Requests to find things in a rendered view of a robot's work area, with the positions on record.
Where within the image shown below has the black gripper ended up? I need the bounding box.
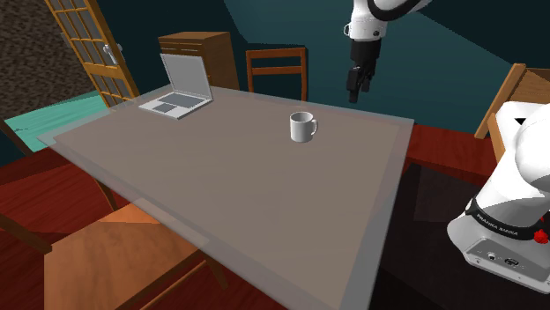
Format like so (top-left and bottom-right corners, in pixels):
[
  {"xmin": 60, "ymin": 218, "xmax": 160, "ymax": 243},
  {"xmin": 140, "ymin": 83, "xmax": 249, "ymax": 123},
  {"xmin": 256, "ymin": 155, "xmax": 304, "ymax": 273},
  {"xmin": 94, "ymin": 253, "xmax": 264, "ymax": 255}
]
[{"xmin": 346, "ymin": 39, "xmax": 383, "ymax": 105}]

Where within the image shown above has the white mug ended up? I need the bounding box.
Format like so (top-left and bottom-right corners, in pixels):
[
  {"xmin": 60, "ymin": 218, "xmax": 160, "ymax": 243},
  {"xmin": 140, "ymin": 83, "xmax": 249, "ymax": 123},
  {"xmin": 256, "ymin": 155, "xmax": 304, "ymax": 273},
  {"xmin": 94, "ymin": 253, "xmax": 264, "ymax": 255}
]
[{"xmin": 288, "ymin": 111, "xmax": 319, "ymax": 144}]

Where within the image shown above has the dark brown wooden chair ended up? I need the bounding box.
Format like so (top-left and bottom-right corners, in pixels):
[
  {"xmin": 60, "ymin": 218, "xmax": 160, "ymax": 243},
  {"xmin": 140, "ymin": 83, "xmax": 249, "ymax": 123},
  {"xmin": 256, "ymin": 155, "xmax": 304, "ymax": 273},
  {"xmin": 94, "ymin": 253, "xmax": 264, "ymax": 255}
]
[{"xmin": 245, "ymin": 46, "xmax": 309, "ymax": 103}]

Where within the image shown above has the brown wooden cabinet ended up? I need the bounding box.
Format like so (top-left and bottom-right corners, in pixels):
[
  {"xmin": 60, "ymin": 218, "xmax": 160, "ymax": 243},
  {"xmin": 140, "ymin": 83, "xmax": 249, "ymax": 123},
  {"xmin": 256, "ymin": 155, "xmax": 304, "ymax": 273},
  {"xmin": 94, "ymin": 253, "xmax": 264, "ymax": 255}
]
[{"xmin": 157, "ymin": 30, "xmax": 242, "ymax": 92}]

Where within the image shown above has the grey glass table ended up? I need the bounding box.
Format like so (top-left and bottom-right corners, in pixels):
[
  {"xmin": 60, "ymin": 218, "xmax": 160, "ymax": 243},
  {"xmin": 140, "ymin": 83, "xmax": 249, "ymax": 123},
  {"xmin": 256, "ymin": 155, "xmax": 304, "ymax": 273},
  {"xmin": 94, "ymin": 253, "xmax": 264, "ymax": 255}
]
[{"xmin": 36, "ymin": 84, "xmax": 416, "ymax": 310}]

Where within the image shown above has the light wooden chair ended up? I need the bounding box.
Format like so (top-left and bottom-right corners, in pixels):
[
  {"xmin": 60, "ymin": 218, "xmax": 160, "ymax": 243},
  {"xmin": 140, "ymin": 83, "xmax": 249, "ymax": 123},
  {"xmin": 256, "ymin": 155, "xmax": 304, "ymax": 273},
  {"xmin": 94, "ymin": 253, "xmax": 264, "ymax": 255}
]
[{"xmin": 473, "ymin": 62, "xmax": 550, "ymax": 163}]

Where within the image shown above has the silver open laptop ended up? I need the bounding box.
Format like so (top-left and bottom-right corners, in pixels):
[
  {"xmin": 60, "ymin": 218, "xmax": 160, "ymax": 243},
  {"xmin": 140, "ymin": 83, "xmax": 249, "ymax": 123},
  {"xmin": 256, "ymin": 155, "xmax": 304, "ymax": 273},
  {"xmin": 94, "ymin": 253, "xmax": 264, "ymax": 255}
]
[{"xmin": 137, "ymin": 52, "xmax": 214, "ymax": 121}]

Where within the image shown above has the dark robot stand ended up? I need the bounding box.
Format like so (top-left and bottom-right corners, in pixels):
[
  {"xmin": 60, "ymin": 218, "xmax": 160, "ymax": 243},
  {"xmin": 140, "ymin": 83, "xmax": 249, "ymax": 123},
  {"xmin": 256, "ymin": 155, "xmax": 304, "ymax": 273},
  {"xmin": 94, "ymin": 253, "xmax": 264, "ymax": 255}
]
[{"xmin": 368, "ymin": 162, "xmax": 550, "ymax": 310}]

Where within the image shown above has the wooden door with glass panes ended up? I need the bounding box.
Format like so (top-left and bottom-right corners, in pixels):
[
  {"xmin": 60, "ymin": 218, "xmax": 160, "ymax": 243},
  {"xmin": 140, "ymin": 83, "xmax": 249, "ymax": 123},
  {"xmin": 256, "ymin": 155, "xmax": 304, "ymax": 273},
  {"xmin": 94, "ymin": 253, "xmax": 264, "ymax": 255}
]
[{"xmin": 42, "ymin": 0, "xmax": 141, "ymax": 109}]

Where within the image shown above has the orange-brown wooden chair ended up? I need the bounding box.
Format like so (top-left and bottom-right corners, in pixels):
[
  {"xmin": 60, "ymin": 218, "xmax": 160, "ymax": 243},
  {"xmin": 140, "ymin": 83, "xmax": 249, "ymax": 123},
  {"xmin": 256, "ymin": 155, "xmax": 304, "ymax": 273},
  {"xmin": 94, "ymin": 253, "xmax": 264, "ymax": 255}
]
[{"xmin": 0, "ymin": 179, "xmax": 230, "ymax": 310}]

